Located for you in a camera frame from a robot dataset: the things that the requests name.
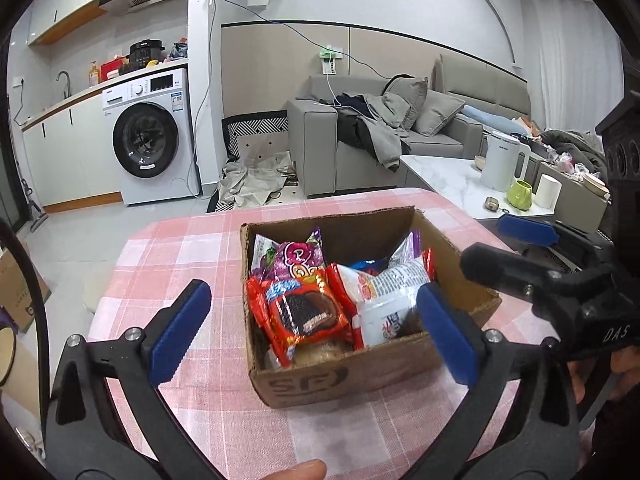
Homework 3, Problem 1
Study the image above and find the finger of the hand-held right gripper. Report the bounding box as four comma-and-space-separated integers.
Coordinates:
460, 242, 616, 311
497, 214, 616, 267

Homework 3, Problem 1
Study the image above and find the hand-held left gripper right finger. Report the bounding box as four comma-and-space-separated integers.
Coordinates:
415, 282, 581, 480

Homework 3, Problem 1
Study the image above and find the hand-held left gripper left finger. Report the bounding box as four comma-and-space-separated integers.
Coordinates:
42, 279, 223, 480

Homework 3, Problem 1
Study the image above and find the small white red snack packet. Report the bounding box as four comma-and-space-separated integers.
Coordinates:
357, 296, 426, 348

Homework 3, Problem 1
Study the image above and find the large white red noodle packet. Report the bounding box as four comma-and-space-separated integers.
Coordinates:
327, 250, 438, 351

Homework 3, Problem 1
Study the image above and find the blue cookie packet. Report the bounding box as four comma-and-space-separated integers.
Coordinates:
350, 258, 391, 274

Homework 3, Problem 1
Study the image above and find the red chocolate pie packet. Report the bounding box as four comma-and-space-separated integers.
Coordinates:
245, 267, 351, 367

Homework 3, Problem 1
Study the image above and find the beige bread packet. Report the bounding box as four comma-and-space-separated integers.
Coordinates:
292, 342, 351, 367

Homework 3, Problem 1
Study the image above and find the brown cardboard box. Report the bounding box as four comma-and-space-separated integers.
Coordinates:
240, 206, 503, 408

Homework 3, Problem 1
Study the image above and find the person's right forearm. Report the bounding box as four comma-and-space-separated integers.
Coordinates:
580, 395, 640, 480

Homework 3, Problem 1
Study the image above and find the person's right hand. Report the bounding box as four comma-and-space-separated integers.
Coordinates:
566, 347, 640, 406

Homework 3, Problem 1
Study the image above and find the person's left hand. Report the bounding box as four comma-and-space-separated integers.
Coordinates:
260, 459, 328, 480

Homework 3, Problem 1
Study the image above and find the green cup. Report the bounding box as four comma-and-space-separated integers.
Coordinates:
506, 180, 534, 211

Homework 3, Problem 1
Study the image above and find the white paper roll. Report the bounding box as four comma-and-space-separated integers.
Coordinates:
534, 173, 564, 210

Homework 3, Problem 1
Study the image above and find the white electric kettle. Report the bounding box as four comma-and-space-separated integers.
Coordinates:
480, 130, 532, 194

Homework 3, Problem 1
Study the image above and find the pink checked tablecloth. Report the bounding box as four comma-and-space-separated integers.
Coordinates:
87, 187, 576, 480

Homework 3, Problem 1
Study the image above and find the marble coffee table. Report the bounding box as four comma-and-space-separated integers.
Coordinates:
399, 154, 611, 234

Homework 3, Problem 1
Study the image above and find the pile of clothes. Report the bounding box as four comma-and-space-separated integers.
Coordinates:
529, 127, 609, 182

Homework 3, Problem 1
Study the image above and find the light blue pillow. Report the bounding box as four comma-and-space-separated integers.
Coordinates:
461, 105, 522, 134

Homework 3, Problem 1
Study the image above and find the grey cushion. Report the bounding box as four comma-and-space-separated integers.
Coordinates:
385, 76, 430, 132
414, 90, 467, 137

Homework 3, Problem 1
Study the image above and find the grey floor sheet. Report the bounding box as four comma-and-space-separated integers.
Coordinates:
215, 149, 302, 212

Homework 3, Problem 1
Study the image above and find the printed cardboard box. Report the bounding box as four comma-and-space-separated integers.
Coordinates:
0, 247, 54, 334

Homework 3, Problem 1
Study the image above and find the white washing machine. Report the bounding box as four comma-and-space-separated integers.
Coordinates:
102, 66, 202, 207

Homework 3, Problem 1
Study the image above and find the dark grey jacket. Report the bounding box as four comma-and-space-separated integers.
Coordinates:
336, 92, 414, 172

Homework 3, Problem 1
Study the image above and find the white curtain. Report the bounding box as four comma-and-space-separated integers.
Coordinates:
520, 0, 624, 134

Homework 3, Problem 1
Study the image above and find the round beige stool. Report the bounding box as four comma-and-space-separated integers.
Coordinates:
0, 327, 19, 387

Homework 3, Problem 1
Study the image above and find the stick vacuum cleaner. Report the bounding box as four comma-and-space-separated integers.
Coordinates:
14, 150, 49, 234

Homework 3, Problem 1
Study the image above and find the white kitchen counter cabinet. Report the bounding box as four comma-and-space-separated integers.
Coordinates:
20, 87, 124, 212

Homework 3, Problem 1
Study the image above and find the grey sofa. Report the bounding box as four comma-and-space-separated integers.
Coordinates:
286, 54, 532, 199

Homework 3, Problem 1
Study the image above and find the dark glass door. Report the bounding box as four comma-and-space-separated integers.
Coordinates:
0, 30, 27, 234

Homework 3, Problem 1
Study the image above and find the red container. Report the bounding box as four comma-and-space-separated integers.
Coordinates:
100, 57, 132, 81

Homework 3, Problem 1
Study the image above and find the black pressure cooker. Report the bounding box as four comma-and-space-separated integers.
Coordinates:
129, 39, 166, 69

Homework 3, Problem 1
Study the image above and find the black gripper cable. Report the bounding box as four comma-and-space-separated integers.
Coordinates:
0, 219, 53, 463

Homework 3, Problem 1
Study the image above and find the wall socket with charger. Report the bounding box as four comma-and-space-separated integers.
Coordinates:
317, 46, 346, 75

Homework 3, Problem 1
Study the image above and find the black wall cable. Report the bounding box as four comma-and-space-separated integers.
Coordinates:
191, 0, 392, 79

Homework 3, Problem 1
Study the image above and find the white wall cabinet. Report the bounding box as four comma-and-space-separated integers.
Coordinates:
27, 0, 146, 47

